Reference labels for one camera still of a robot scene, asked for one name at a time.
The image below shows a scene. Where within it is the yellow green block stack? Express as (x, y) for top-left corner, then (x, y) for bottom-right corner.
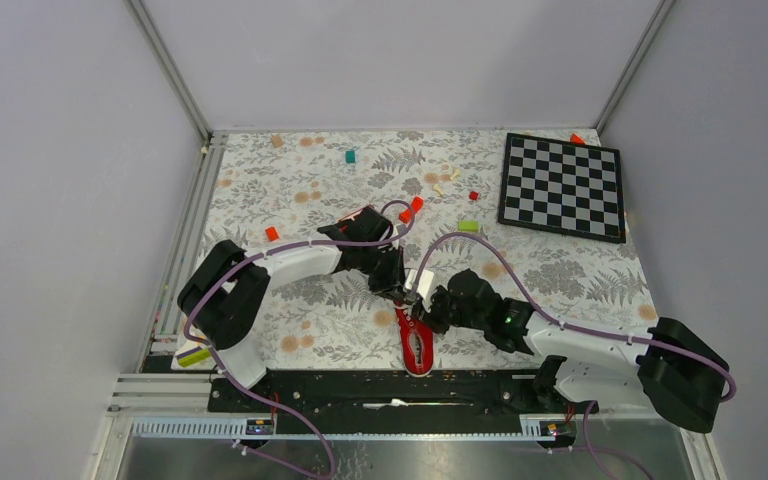
(175, 346), (211, 369)

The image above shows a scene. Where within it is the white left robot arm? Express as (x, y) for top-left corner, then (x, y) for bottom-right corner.
(177, 206), (408, 411)

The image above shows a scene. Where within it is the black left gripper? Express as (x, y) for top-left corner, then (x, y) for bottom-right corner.
(357, 244), (413, 306)

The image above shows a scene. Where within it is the green rectangular block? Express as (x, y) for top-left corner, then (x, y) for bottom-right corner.
(457, 220), (481, 233)

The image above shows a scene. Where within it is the black grey chessboard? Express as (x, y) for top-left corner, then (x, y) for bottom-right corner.
(497, 133), (627, 244)

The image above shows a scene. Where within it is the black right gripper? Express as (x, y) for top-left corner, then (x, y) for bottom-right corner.
(410, 285), (487, 335)

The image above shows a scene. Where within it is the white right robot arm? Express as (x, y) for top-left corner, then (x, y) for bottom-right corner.
(405, 269), (729, 433)

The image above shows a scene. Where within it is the orange red curved block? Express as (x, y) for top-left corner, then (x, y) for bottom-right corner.
(399, 196), (424, 224)

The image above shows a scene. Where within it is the red canvas sneaker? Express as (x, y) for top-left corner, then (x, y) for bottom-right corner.
(395, 303), (434, 377)

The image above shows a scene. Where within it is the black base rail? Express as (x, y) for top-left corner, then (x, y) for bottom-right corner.
(207, 369), (589, 437)

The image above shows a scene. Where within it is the small orange cube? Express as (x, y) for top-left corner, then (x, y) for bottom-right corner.
(265, 227), (280, 242)

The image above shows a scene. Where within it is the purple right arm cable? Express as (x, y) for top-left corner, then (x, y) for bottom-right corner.
(411, 231), (738, 480)

